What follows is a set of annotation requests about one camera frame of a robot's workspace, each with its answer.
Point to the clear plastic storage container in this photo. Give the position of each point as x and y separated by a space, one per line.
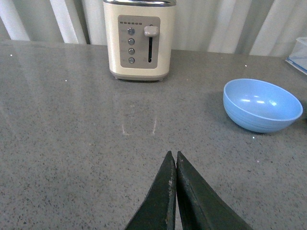
298 57

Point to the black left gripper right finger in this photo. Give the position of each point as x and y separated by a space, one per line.
199 205

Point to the cream two-slot toaster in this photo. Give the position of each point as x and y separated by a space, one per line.
139 38

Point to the blue bowl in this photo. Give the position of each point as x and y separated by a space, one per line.
260 106

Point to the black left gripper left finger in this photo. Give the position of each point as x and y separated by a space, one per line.
158 210

